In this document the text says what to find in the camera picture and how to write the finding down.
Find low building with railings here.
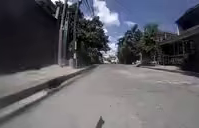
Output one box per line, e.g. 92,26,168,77
158,31,190,67

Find two-storey grey building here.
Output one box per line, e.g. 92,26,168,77
175,0,199,75

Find overhead wires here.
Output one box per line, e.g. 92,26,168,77
81,0,98,18

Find group of green trees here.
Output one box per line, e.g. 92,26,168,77
116,23,163,65

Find group of dark trees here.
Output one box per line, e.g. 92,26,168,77
66,3,111,66

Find raised grey concrete sidewalk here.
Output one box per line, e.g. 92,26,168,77
0,63,96,103

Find grey concrete road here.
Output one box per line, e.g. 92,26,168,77
0,63,199,128

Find pale utility pole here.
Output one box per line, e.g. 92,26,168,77
57,0,66,67

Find robot's own part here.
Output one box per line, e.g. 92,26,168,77
95,115,106,128

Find dark concrete kerb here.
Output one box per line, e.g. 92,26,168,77
0,64,100,124

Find thin grey pole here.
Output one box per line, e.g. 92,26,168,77
63,9,70,66

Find dark walled building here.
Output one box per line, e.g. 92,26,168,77
0,0,60,76

